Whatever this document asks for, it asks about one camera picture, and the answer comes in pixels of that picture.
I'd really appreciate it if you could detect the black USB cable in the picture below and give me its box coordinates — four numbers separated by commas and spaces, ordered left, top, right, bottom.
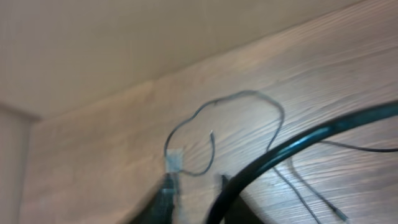
287, 157, 349, 222
320, 140, 398, 153
163, 90, 398, 224

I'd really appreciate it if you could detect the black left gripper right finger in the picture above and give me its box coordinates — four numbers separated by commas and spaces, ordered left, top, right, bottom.
224, 194, 264, 224

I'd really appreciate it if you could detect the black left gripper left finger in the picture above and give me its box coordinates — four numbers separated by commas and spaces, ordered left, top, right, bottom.
130, 173, 177, 224

